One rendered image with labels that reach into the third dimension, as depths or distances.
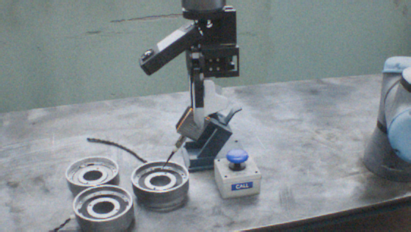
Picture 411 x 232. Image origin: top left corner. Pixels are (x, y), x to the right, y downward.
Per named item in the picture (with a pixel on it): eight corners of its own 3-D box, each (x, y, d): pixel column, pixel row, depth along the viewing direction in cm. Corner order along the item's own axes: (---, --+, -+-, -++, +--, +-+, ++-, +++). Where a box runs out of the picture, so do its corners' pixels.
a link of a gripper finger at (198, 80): (205, 109, 79) (202, 57, 76) (196, 111, 78) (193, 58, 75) (201, 101, 83) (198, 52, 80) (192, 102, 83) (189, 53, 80)
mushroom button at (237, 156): (229, 183, 85) (229, 159, 83) (224, 171, 88) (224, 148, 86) (250, 179, 86) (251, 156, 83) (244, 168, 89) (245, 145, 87)
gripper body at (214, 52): (239, 81, 79) (238, 11, 74) (188, 85, 78) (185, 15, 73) (230, 65, 86) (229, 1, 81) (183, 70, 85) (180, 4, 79)
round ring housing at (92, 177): (67, 178, 91) (64, 161, 90) (117, 169, 94) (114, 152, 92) (70, 208, 82) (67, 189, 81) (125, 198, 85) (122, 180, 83)
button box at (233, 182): (222, 200, 84) (222, 178, 82) (214, 179, 91) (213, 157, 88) (266, 193, 86) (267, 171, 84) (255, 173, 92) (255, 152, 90)
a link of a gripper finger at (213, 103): (230, 131, 82) (229, 79, 79) (197, 135, 81) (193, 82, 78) (227, 125, 85) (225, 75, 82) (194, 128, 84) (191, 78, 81)
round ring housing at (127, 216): (129, 199, 85) (127, 180, 83) (140, 233, 76) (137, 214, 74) (75, 208, 82) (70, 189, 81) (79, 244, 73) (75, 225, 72)
